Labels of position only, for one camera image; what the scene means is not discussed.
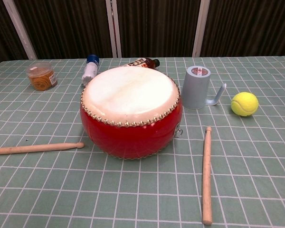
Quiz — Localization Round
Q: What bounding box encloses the brown drink bottle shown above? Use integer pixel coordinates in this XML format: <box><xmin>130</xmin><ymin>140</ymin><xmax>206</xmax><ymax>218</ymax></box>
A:
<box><xmin>119</xmin><ymin>57</ymin><xmax>161</xmax><ymax>70</ymax></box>

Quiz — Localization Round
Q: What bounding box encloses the clear jar of rubber bands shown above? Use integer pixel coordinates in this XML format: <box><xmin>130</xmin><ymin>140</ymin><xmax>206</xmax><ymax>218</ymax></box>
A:
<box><xmin>26</xmin><ymin>62</ymin><xmax>58</xmax><ymax>91</ymax></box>

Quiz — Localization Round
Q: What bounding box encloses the wooden drumstick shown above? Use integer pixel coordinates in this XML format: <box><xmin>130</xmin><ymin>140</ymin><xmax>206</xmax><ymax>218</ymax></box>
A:
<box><xmin>0</xmin><ymin>142</ymin><xmax>86</xmax><ymax>156</ymax></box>
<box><xmin>201</xmin><ymin>126</ymin><xmax>213</xmax><ymax>225</ymax></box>

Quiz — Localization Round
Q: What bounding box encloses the green grid-patterned table mat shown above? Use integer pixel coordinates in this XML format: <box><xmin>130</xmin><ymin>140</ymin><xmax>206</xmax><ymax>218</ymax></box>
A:
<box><xmin>0</xmin><ymin>56</ymin><xmax>285</xmax><ymax>228</ymax></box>

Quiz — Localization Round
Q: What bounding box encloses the red drum with white skin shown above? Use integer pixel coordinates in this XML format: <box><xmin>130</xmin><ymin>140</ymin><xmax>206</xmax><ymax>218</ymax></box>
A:
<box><xmin>79</xmin><ymin>66</ymin><xmax>183</xmax><ymax>160</ymax></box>

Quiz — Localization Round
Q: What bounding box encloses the grey-blue plastic mug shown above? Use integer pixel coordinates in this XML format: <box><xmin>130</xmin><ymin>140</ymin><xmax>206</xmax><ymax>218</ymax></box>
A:
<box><xmin>181</xmin><ymin>66</ymin><xmax>228</xmax><ymax>110</ymax></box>

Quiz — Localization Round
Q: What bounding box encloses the yellow tennis ball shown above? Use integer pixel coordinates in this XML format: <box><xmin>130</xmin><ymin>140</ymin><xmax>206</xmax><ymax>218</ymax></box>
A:
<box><xmin>231</xmin><ymin>92</ymin><xmax>259</xmax><ymax>117</ymax></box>

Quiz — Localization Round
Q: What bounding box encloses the white partition post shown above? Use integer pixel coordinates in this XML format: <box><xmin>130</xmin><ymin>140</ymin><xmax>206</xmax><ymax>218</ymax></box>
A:
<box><xmin>2</xmin><ymin>0</ymin><xmax>38</xmax><ymax>60</ymax></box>
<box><xmin>105</xmin><ymin>0</ymin><xmax>122</xmax><ymax>58</ymax></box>
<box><xmin>192</xmin><ymin>0</ymin><xmax>211</xmax><ymax>57</ymax></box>

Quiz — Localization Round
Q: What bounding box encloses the white bottle with blue cap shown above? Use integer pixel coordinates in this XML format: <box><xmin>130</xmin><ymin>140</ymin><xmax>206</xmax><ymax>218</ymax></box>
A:
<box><xmin>81</xmin><ymin>54</ymin><xmax>100</xmax><ymax>86</ymax></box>

